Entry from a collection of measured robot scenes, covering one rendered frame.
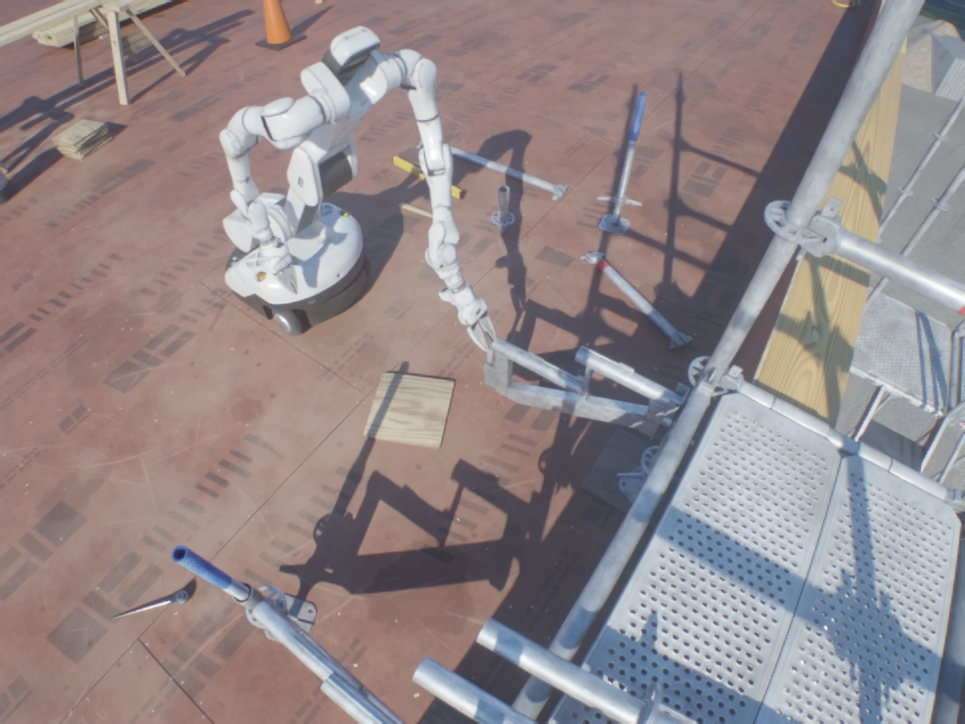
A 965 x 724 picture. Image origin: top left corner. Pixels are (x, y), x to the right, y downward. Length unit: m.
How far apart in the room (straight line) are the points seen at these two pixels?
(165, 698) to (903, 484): 2.19
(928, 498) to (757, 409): 0.46
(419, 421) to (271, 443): 0.60
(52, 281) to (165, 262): 0.71
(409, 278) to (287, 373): 0.75
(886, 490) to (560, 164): 2.63
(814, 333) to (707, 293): 1.10
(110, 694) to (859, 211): 3.19
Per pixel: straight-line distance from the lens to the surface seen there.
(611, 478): 2.01
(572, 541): 1.91
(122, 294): 3.17
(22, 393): 3.06
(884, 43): 0.96
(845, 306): 1.90
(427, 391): 2.15
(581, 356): 1.57
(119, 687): 2.16
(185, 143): 4.34
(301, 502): 2.04
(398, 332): 2.38
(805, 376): 1.61
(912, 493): 1.50
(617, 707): 0.98
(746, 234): 3.24
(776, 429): 1.38
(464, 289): 1.70
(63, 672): 2.29
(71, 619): 2.32
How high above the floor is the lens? 1.80
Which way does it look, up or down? 53 degrees down
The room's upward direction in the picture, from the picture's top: straight up
